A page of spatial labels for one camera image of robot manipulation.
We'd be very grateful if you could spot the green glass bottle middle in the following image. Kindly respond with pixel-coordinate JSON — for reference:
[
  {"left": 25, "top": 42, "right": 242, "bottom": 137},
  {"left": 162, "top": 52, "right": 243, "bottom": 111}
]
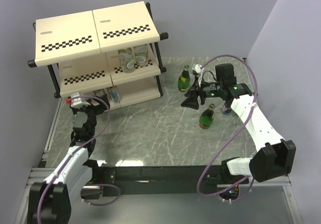
[{"left": 199, "top": 104, "right": 215, "bottom": 129}]

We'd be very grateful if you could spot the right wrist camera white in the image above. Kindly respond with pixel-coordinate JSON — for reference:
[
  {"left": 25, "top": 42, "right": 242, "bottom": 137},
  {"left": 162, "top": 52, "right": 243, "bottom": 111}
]
[{"left": 192, "top": 63, "right": 204, "bottom": 87}]

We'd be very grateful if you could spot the blue energy drink can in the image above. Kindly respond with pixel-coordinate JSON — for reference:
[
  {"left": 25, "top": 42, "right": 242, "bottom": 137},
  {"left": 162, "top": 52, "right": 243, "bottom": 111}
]
[{"left": 221, "top": 104, "right": 232, "bottom": 115}]

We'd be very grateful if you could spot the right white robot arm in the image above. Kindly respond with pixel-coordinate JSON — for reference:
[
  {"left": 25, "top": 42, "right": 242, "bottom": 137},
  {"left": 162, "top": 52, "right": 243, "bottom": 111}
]
[{"left": 181, "top": 63, "right": 296, "bottom": 183}]

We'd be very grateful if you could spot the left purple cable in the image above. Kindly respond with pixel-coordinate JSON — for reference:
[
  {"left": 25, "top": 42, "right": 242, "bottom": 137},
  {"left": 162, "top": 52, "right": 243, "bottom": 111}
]
[{"left": 36, "top": 95, "right": 121, "bottom": 224}]

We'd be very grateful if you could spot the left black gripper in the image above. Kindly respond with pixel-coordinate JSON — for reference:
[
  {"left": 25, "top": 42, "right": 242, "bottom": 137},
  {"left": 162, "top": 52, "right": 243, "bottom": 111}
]
[{"left": 75, "top": 93, "right": 109, "bottom": 136}]

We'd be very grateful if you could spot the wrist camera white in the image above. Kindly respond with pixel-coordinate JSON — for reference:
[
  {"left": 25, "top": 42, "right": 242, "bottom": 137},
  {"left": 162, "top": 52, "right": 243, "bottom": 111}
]
[
  {"left": 66, "top": 92, "right": 91, "bottom": 108},
  {"left": 192, "top": 63, "right": 204, "bottom": 87}
]

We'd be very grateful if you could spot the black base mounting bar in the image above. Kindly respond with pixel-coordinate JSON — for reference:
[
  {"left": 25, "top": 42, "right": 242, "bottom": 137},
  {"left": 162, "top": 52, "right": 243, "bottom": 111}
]
[{"left": 87, "top": 165, "right": 244, "bottom": 195}]

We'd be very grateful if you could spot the green glass bottle back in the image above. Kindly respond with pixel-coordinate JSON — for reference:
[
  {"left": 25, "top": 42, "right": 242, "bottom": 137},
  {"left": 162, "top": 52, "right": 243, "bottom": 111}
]
[{"left": 178, "top": 65, "right": 190, "bottom": 91}]

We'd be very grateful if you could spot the purple cable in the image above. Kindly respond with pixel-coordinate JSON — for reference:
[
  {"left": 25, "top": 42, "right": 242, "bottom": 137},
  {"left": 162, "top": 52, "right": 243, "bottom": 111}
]
[
  {"left": 197, "top": 54, "right": 259, "bottom": 201},
  {"left": 36, "top": 95, "right": 121, "bottom": 224}
]

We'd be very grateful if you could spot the silver energy drink can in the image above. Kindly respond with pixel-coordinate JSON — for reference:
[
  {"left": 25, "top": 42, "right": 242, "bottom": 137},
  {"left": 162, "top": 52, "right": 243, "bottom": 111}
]
[
  {"left": 94, "top": 89, "right": 106, "bottom": 98},
  {"left": 107, "top": 86, "right": 121, "bottom": 103}
]

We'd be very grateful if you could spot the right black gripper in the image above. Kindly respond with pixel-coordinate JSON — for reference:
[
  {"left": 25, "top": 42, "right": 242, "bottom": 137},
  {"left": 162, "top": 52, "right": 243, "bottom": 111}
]
[{"left": 181, "top": 76, "right": 223, "bottom": 110}]

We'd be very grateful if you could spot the green glass bottle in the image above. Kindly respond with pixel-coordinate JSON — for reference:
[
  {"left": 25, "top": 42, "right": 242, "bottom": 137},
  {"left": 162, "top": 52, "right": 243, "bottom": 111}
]
[
  {"left": 199, "top": 104, "right": 215, "bottom": 129},
  {"left": 178, "top": 65, "right": 190, "bottom": 91}
]

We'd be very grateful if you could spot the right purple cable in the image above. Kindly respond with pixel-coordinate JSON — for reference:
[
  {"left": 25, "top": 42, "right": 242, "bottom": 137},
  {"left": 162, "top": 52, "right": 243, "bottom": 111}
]
[{"left": 197, "top": 54, "right": 259, "bottom": 201}]

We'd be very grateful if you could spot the clear soda water bottle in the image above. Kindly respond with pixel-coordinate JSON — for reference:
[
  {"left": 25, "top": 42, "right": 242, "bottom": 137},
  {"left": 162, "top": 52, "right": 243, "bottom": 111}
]
[
  {"left": 133, "top": 44, "right": 149, "bottom": 67},
  {"left": 118, "top": 48, "right": 134, "bottom": 73}
]

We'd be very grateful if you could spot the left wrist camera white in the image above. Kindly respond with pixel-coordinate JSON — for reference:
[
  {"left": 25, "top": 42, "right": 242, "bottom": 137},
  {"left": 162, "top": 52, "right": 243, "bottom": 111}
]
[{"left": 66, "top": 92, "right": 91, "bottom": 108}]

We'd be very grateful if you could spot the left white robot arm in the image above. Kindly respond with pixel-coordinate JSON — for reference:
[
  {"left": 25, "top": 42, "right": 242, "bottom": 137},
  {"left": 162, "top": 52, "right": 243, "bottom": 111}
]
[{"left": 27, "top": 93, "right": 110, "bottom": 223}]

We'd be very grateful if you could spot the beige three-tier shelf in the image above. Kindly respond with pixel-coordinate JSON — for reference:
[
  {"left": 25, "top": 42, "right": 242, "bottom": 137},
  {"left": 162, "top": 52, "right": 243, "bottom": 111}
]
[{"left": 28, "top": 2, "right": 168, "bottom": 109}]

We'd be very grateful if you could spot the aluminium rail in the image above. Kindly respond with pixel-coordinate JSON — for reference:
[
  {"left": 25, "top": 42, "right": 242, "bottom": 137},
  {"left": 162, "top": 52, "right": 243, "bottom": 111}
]
[{"left": 26, "top": 168, "right": 55, "bottom": 186}]

